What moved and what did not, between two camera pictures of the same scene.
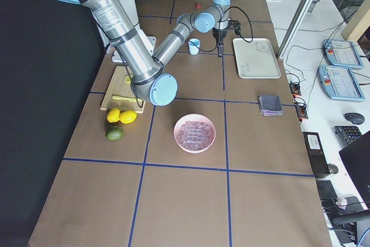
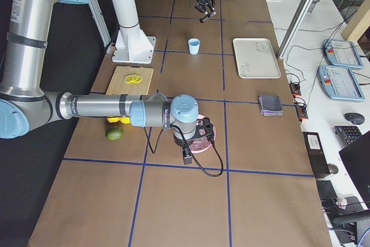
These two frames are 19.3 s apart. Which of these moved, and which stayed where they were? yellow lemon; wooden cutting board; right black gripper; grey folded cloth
Moved: right black gripper
Stayed: yellow lemon; grey folded cloth; wooden cutting board
